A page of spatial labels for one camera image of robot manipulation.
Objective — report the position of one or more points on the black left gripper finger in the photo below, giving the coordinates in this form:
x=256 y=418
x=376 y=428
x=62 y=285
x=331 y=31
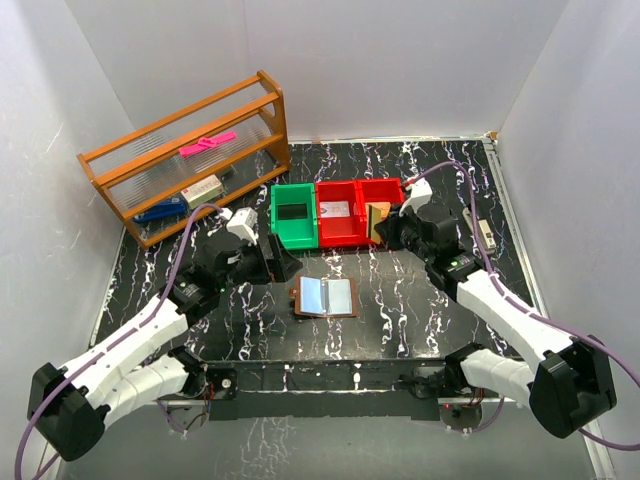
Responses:
x=279 y=251
x=279 y=269

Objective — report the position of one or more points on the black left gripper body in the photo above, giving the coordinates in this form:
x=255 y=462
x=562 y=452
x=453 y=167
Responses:
x=252 y=268

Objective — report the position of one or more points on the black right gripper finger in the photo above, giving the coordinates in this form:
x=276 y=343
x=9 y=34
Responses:
x=385 y=231
x=395 y=213

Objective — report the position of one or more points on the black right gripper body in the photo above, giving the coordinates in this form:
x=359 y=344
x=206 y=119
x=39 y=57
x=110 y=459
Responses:
x=406 y=234

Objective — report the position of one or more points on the gold card with magnetic stripe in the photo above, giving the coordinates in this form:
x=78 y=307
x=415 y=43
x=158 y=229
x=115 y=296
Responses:
x=373 y=217

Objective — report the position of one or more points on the brown leather card holder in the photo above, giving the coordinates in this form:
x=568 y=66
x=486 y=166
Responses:
x=340 y=298

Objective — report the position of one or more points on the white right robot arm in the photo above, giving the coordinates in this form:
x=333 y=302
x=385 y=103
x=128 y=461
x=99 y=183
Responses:
x=565 y=381

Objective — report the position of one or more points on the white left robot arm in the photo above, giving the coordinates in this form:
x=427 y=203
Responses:
x=73 y=405

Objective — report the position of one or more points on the orange card in bin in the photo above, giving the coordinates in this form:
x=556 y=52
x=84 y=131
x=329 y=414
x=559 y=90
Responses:
x=383 y=207

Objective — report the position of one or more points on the white card in bin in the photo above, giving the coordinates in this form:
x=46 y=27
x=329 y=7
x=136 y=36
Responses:
x=334 y=209

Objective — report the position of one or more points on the red plastic bin right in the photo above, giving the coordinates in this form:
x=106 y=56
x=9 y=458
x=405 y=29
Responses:
x=375 y=190

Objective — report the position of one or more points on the red plastic bin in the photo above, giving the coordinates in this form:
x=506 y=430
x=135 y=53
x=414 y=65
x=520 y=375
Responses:
x=375 y=190
x=339 y=218

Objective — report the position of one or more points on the red plastic bin middle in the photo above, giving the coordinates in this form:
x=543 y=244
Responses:
x=339 y=218

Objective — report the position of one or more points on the green plastic bin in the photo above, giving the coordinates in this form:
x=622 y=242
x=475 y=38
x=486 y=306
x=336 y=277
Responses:
x=293 y=215

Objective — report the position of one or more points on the grey metal stapler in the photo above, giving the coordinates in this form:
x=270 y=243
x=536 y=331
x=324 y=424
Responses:
x=486 y=235

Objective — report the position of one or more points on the white red small box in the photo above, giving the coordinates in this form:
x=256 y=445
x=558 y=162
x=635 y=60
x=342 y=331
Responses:
x=203 y=191

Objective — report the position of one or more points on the blue stapler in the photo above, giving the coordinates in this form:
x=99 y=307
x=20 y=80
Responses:
x=166 y=208

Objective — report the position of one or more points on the wooden shelf rack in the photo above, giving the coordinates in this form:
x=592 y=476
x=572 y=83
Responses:
x=238 y=134

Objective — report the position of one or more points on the pink plastic clip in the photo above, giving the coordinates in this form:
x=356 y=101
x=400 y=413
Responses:
x=207 y=143

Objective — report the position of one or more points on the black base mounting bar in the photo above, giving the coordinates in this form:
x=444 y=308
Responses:
x=325 y=387

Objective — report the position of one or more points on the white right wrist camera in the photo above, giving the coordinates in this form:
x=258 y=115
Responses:
x=420 y=194

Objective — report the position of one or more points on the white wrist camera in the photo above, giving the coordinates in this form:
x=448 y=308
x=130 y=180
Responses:
x=420 y=194
x=242 y=223

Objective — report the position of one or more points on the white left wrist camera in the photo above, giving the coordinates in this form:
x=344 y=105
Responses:
x=242 y=223

